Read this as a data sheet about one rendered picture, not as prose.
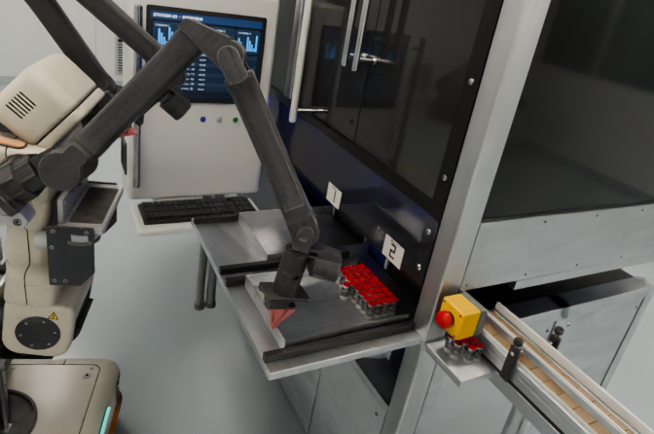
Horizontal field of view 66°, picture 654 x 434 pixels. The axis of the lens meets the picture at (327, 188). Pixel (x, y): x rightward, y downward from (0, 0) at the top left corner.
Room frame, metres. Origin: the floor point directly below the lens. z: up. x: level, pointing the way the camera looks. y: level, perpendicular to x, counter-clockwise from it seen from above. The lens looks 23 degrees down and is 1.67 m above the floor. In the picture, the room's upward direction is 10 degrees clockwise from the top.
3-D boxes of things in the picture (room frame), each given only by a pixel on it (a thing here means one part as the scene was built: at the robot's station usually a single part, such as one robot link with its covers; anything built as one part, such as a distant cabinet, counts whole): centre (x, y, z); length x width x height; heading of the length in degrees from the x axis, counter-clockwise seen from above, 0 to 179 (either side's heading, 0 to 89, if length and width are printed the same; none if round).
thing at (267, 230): (1.42, 0.05, 0.90); 0.34 x 0.26 x 0.04; 121
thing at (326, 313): (1.08, -0.05, 0.90); 0.34 x 0.26 x 0.04; 122
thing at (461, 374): (0.98, -0.40, 0.87); 0.14 x 0.13 x 0.02; 121
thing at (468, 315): (0.97, -0.35, 1.00); 0.08 x 0.07 x 0.07; 121
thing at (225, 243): (1.24, 0.02, 0.87); 0.70 x 0.48 x 0.02; 31
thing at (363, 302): (1.13, -0.12, 0.91); 0.18 x 0.02 x 0.05; 32
